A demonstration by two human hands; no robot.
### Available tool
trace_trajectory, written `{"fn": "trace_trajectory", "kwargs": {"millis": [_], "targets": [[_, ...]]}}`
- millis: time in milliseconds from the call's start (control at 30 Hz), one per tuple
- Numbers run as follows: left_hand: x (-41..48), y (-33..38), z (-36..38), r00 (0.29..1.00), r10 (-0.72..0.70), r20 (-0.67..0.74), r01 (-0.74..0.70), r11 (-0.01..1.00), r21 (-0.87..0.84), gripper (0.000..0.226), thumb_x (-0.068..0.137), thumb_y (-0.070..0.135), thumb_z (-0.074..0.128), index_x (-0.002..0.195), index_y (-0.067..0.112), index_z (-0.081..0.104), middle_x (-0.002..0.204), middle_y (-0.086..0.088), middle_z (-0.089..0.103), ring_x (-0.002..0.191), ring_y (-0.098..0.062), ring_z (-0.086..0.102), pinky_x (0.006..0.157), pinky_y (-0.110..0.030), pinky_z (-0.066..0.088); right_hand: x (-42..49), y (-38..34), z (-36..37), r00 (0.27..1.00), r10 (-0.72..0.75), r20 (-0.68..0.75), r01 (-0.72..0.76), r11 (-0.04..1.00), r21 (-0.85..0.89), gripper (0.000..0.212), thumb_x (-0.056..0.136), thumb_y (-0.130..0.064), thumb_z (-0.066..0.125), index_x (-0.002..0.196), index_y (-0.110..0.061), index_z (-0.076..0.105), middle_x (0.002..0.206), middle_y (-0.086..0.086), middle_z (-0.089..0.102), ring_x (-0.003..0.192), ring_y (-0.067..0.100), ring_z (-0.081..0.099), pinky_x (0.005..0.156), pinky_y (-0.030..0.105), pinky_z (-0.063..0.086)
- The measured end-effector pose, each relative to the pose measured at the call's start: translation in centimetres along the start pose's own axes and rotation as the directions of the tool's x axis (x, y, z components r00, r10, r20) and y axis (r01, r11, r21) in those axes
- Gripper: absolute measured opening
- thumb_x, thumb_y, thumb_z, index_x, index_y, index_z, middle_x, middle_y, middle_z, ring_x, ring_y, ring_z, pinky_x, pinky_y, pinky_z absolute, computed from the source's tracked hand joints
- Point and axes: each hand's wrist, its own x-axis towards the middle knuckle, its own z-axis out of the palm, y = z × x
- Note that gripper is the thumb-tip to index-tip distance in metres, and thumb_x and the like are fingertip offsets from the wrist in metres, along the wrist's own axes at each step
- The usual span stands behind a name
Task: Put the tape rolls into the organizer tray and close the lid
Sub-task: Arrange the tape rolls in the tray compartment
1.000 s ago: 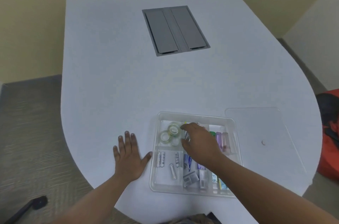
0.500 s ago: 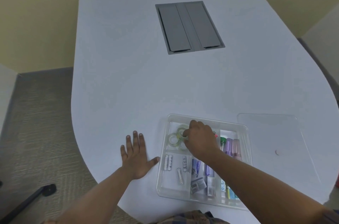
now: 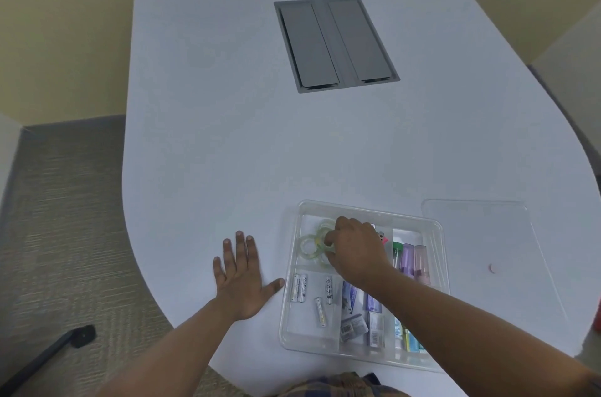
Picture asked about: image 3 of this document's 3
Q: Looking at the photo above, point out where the person's right hand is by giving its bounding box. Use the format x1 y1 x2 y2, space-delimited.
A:
323 217 395 290

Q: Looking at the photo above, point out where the person's left hand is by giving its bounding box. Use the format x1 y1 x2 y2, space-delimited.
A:
213 231 285 323

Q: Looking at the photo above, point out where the clear tape roll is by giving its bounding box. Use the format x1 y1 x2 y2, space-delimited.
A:
300 235 321 259
315 226 337 255

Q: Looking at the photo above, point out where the person's left forearm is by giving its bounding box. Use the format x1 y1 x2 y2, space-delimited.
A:
96 298 250 397

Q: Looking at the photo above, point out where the person's right forearm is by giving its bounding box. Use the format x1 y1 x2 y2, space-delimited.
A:
350 265 601 397

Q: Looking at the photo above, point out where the clear plastic organizer tray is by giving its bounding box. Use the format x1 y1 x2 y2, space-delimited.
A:
279 200 451 373

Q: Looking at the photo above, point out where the blue wrapped eraser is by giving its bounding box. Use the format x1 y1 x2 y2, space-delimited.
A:
341 280 359 313

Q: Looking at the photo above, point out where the purple cap highlighter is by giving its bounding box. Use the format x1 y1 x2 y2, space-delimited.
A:
400 244 416 278

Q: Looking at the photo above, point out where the pink cap highlighter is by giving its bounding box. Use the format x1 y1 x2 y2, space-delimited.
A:
413 245 432 285

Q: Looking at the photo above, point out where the white wrapped eraser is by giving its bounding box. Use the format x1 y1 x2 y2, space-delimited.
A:
367 312 386 349

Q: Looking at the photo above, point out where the plaid shirt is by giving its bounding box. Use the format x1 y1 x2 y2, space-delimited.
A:
276 372 410 397

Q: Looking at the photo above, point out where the clear plastic lid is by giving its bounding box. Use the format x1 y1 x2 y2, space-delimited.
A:
421 198 570 324

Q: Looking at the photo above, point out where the black chair leg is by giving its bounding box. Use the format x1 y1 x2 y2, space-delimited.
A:
0 325 97 397

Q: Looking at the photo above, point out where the grey table cable hatch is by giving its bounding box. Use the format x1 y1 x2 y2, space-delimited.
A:
274 0 401 94

